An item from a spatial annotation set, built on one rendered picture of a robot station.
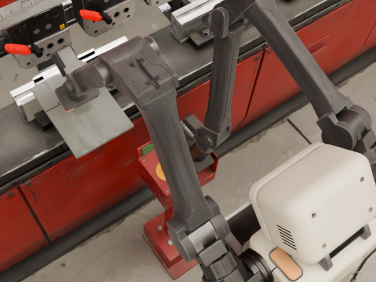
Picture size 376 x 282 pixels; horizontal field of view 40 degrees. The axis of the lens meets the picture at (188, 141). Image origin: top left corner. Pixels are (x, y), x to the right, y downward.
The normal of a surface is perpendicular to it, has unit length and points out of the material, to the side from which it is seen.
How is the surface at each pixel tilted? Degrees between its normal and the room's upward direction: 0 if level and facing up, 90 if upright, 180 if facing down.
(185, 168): 63
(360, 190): 48
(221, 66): 73
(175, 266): 0
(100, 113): 0
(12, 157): 0
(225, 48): 78
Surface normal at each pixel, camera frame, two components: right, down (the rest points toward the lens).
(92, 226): 0.05, -0.48
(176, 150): 0.53, 0.43
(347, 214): 0.47, 0.20
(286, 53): -0.58, 0.47
